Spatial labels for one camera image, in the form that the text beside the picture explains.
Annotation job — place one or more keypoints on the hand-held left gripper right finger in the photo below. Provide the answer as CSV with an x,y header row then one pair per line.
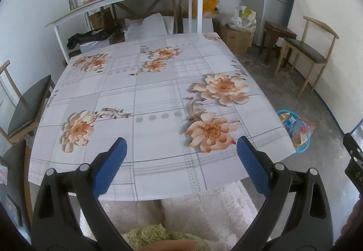
x,y
255,166

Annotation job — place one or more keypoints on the beige paper scraps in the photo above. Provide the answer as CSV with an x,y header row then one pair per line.
x,y
299,139

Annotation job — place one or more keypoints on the black phone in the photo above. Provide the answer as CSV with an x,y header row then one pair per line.
x,y
13,210

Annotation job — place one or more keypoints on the black bag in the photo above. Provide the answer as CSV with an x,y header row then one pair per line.
x,y
85,38

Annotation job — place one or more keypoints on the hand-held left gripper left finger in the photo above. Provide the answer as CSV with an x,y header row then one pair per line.
x,y
112,166

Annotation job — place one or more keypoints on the white translucent plastic bag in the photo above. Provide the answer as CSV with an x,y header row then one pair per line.
x,y
147,25

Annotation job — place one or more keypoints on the brown cardboard box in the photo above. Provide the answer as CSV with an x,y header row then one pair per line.
x,y
99,19

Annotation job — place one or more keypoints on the pink white packet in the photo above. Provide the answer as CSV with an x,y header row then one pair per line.
x,y
2,174

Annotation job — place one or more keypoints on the dark wooden stool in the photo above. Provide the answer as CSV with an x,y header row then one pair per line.
x,y
279,27

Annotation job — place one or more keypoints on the floral tablecloth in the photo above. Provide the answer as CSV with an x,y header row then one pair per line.
x,y
158,92

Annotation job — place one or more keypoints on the blue yellow packet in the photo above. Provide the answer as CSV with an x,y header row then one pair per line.
x,y
285,117

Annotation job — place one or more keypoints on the white fluffy trousers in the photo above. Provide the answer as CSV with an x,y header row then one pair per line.
x,y
204,217

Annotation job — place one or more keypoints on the green fluffy cloth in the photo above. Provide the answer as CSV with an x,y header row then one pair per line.
x,y
150,235

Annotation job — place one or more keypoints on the blue mesh wastebasket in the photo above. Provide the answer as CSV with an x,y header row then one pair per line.
x,y
283,111

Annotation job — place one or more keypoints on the wooden chair dark seat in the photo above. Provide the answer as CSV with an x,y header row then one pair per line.
x,y
28,103
306,49
17,160

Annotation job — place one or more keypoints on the yellow plastic bag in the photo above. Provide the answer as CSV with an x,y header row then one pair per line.
x,y
209,2

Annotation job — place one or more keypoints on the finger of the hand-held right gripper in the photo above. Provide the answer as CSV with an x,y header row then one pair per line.
x,y
351,144

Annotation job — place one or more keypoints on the person's right hand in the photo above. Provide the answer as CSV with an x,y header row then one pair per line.
x,y
356,215

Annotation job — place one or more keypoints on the white board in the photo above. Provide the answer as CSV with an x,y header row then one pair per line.
x,y
207,25

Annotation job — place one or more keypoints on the white bag green print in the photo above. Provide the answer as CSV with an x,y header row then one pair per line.
x,y
246,15

